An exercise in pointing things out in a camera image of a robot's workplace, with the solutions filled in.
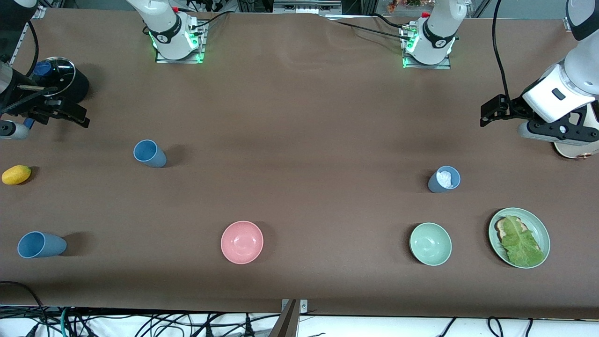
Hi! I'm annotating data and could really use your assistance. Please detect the blue cup holding white paper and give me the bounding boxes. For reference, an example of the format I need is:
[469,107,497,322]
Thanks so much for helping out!
[428,166,461,194]

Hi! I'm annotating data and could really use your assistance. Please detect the black cooking pot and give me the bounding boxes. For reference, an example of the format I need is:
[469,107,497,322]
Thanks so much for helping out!
[28,56,90,105]

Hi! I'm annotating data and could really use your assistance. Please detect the cream toaster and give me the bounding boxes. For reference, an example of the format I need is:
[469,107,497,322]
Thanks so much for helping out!
[553,104,599,160]

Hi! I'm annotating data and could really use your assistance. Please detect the yellow lemon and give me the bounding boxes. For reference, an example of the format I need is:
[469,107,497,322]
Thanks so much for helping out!
[1,165,32,186]

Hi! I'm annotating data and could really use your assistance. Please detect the pale green plate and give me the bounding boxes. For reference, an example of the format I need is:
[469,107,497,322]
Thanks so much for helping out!
[488,207,551,269]

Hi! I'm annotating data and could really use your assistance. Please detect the toasted bread slice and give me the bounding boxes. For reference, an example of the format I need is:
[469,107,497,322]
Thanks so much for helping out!
[495,216,530,244]

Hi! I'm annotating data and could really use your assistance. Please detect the green lettuce leaf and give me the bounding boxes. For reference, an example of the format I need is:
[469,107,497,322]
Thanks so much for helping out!
[500,216,546,267]

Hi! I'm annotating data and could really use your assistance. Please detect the orange artificial flowers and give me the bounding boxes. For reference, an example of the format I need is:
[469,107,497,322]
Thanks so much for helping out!
[387,0,423,12]

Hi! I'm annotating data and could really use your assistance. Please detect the pale green bowl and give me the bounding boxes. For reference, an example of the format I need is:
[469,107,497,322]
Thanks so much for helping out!
[409,222,453,266]

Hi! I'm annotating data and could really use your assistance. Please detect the brown table cover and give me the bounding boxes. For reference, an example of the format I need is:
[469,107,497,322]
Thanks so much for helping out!
[0,7,599,320]

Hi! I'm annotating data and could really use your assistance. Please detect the pink bowl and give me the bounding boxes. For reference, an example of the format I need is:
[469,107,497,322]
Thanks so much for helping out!
[220,220,264,265]

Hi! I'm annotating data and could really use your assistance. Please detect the black box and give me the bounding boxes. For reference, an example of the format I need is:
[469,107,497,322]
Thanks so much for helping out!
[236,0,274,14]

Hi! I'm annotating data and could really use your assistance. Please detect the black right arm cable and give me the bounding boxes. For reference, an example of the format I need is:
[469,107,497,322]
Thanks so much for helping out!
[0,21,59,115]

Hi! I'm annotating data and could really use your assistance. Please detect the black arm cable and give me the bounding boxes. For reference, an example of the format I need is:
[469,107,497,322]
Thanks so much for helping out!
[491,0,514,103]
[0,21,59,115]

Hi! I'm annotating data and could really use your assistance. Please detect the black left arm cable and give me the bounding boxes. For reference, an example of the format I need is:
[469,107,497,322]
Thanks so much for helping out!
[491,0,514,103]

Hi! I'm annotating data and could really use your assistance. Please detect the aluminium side rail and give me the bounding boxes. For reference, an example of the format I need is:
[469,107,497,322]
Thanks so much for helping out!
[10,7,48,65]

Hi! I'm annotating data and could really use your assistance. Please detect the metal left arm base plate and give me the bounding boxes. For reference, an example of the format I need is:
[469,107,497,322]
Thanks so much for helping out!
[402,24,452,70]

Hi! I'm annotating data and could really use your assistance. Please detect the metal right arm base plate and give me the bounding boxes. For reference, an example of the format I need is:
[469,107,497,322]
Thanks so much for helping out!
[155,20,206,64]

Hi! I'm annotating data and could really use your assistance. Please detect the black base cable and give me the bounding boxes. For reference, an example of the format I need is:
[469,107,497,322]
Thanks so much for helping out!
[189,11,231,30]
[372,13,412,31]
[334,20,412,41]

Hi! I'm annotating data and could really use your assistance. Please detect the aluminium frame piece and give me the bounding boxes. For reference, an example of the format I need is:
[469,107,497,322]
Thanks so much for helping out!
[273,0,343,15]

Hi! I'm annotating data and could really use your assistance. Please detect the small metal bracket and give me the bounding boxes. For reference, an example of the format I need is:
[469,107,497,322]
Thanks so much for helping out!
[280,299,309,314]

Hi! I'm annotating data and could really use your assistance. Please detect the brown tapered post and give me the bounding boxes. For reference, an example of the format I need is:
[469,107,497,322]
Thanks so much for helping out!
[268,300,300,337]

